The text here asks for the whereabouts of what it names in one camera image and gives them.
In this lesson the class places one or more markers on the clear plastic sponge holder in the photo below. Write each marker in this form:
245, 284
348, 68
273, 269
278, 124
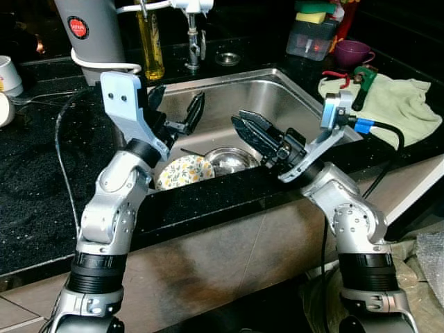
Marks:
309, 41

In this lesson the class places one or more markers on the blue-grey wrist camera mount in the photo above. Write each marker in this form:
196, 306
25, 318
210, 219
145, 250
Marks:
333, 111
123, 97

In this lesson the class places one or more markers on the yellow green sponge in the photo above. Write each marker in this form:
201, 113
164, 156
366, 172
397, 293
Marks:
316, 12

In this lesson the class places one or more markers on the beige plastic bag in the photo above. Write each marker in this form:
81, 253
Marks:
409, 277

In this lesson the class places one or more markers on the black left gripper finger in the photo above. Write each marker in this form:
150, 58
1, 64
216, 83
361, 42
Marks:
157, 99
195, 112

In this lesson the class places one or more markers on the red plastic bottle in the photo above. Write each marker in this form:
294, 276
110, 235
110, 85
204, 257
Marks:
347, 21

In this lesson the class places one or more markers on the light green dish cloth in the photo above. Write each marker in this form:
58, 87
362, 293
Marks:
402, 104

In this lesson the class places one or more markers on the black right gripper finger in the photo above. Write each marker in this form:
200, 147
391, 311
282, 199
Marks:
260, 126
251, 142

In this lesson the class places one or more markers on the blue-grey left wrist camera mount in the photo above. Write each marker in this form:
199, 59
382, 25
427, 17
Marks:
123, 97

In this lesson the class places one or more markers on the yellow cooking oil bottle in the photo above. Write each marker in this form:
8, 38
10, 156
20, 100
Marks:
150, 48

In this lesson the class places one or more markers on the round steel countertop cap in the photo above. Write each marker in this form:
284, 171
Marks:
227, 59

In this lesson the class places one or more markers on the clear bubble wrap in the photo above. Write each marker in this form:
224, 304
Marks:
431, 260

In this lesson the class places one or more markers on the chrome kitchen faucet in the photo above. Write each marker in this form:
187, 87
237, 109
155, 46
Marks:
195, 45

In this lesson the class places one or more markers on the white printed mug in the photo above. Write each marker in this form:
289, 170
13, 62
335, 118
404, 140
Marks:
8, 76

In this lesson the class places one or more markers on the purple mug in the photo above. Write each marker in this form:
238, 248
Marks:
350, 53

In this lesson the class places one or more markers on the floral print plate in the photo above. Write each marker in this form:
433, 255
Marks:
184, 172

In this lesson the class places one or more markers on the stainless steel sink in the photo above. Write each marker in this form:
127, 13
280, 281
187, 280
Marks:
229, 97

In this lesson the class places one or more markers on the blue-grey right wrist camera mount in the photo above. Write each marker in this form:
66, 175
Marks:
333, 111

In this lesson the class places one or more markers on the small stainless steel bowl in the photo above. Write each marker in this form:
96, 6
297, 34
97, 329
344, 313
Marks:
229, 161

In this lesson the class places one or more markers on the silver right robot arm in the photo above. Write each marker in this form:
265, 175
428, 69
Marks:
354, 222

